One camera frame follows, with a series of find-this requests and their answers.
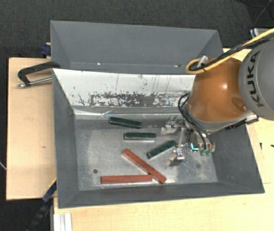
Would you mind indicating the dark green flat block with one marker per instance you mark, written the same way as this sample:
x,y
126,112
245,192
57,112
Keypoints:
x,y
139,135
125,122
161,149

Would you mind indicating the grey metal bin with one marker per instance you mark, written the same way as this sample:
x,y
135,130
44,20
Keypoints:
x,y
117,47

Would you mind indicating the red-brown flat block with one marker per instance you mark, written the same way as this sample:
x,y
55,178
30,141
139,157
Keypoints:
x,y
143,165
126,179

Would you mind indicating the pale brown flat board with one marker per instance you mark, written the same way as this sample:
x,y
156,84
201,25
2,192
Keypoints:
x,y
28,133

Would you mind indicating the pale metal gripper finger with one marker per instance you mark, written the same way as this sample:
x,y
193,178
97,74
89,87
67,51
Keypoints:
x,y
179,155
171,124

